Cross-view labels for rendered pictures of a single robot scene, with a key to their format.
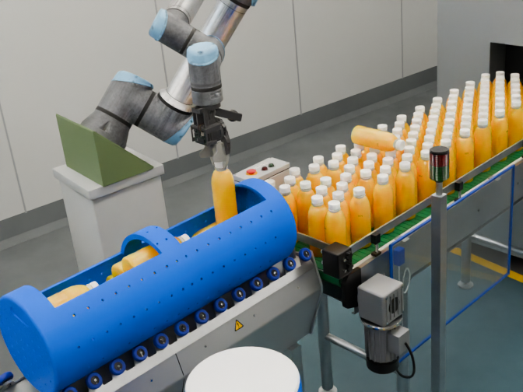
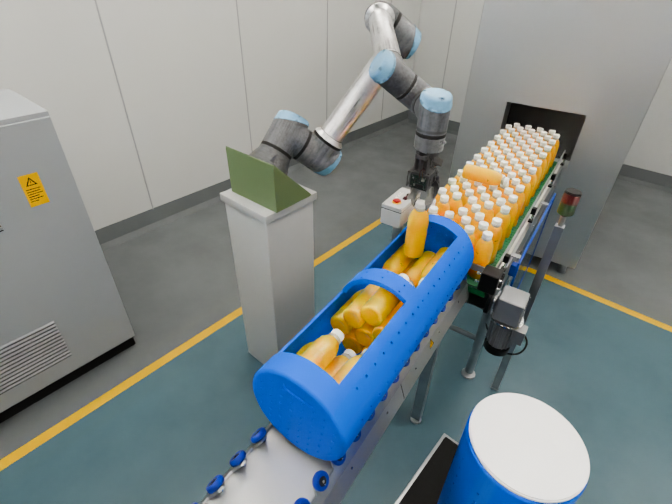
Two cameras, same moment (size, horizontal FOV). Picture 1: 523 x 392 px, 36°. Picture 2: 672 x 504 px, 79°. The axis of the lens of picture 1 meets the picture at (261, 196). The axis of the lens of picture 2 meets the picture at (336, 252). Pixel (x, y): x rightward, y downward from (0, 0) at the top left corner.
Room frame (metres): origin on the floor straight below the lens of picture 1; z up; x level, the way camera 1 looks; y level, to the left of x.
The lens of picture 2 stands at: (1.14, 0.69, 1.99)
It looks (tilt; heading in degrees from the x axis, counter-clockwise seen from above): 36 degrees down; 346
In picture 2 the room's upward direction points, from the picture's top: 1 degrees clockwise
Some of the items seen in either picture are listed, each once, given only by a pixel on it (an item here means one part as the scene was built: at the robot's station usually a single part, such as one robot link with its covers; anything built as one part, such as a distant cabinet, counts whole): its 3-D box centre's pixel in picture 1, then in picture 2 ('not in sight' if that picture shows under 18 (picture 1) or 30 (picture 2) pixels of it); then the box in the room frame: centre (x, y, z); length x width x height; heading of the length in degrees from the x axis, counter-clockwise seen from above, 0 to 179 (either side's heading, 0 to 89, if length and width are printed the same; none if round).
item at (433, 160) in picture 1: (439, 157); (571, 197); (2.33, -0.58, 1.23); 0.06 x 0.06 x 0.04
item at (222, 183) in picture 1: (224, 194); (416, 230); (2.25, 0.12, 1.21); 0.07 x 0.07 x 0.19
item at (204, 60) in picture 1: (204, 66); (433, 113); (2.24, 0.13, 1.63); 0.10 x 0.09 x 0.12; 174
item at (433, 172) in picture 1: (439, 170); (567, 207); (2.33, -0.58, 1.18); 0.06 x 0.06 x 0.05
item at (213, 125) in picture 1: (208, 122); (424, 168); (2.23, 0.13, 1.46); 0.09 x 0.08 x 0.12; 132
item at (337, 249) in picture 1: (336, 261); (488, 280); (2.22, -0.22, 0.95); 0.10 x 0.07 x 0.10; 42
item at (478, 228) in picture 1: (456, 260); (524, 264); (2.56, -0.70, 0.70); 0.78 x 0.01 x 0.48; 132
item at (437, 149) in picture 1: (439, 172); (566, 208); (2.33, -0.58, 1.18); 0.06 x 0.06 x 0.16
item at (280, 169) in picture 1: (262, 180); (400, 207); (2.69, -0.01, 1.05); 0.20 x 0.10 x 0.10; 132
